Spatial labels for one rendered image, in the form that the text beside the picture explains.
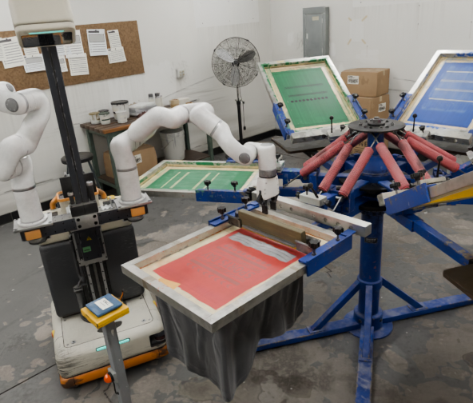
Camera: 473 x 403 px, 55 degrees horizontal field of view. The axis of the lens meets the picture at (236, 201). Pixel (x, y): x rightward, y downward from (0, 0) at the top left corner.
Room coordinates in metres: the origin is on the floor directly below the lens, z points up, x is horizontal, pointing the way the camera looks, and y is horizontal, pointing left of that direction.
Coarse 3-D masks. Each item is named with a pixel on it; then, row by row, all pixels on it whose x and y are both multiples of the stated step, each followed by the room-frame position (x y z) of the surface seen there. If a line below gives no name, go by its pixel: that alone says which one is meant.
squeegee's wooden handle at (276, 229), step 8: (240, 216) 1.95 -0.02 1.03; (248, 216) 1.90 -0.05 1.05; (256, 216) 1.87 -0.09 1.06; (248, 224) 1.91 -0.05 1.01; (256, 224) 1.87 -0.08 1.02; (264, 224) 1.83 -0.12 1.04; (272, 224) 1.79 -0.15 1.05; (280, 224) 1.77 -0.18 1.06; (264, 232) 1.83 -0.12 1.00; (272, 232) 1.79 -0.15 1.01; (280, 232) 1.76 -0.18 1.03; (288, 232) 1.72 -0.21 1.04; (296, 232) 1.69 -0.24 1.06; (304, 232) 1.69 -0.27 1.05; (288, 240) 1.73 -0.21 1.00; (304, 240) 1.69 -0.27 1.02
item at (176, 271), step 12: (240, 228) 1.98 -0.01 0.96; (216, 240) 1.87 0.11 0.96; (228, 240) 1.86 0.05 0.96; (264, 240) 1.84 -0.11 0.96; (192, 252) 1.78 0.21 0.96; (204, 252) 1.77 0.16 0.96; (168, 264) 1.69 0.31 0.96; (180, 264) 1.68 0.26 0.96; (168, 276) 1.59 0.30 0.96; (180, 276) 1.58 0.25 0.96; (192, 276) 1.58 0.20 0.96; (204, 276) 1.57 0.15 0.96
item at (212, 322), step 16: (256, 208) 2.13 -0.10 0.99; (224, 224) 1.98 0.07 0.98; (288, 224) 1.95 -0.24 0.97; (304, 224) 1.90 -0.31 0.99; (176, 240) 1.84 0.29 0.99; (192, 240) 1.85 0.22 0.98; (144, 256) 1.71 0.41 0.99; (160, 256) 1.73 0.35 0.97; (128, 272) 1.61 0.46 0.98; (144, 272) 1.58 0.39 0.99; (288, 272) 1.49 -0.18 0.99; (304, 272) 1.53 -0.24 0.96; (160, 288) 1.45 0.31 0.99; (256, 288) 1.40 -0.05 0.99; (272, 288) 1.41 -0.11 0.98; (176, 304) 1.36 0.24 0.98; (192, 304) 1.33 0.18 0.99; (240, 304) 1.31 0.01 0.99; (256, 304) 1.35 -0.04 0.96; (208, 320) 1.24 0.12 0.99; (224, 320) 1.25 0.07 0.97
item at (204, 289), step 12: (252, 252) 1.73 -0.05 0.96; (288, 252) 1.71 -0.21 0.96; (300, 252) 1.70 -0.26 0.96; (276, 264) 1.62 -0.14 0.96; (288, 264) 1.61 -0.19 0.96; (264, 276) 1.53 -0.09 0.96; (192, 288) 1.49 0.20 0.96; (204, 288) 1.48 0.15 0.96; (216, 288) 1.48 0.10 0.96; (240, 288) 1.46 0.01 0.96; (204, 300) 1.40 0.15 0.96; (216, 300) 1.40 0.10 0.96; (228, 300) 1.39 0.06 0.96
